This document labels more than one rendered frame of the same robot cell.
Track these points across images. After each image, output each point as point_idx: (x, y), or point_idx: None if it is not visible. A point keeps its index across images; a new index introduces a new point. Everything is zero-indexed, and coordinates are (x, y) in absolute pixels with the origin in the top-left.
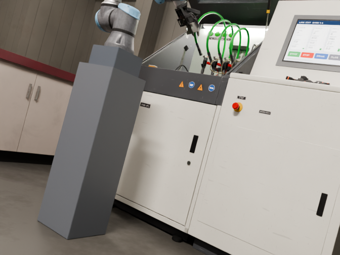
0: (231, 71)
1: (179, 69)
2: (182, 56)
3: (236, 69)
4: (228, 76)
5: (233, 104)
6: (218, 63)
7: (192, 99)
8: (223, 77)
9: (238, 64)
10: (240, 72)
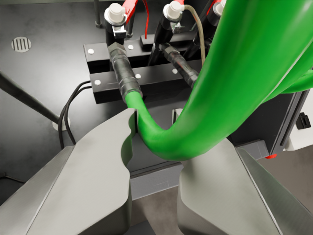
0: (287, 134)
1: (39, 107)
2: (9, 89)
3: (295, 119)
4: (282, 148)
5: (269, 158)
6: None
7: None
8: (271, 155)
9: (299, 93)
10: (307, 127)
